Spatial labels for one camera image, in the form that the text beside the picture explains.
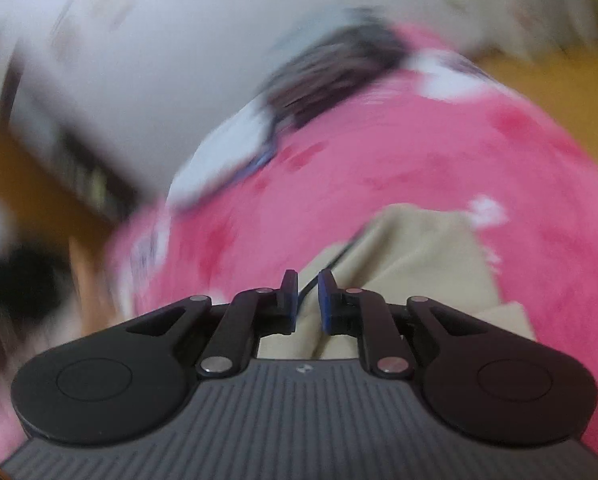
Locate pink floral blanket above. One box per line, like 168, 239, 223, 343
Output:
0, 24, 598, 461

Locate folded grey brown blankets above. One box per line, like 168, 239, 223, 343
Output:
260, 6, 412, 128

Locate beige zip hoodie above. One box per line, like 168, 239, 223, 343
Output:
255, 201, 538, 361

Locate folded white towel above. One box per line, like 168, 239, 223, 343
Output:
167, 98, 275, 209

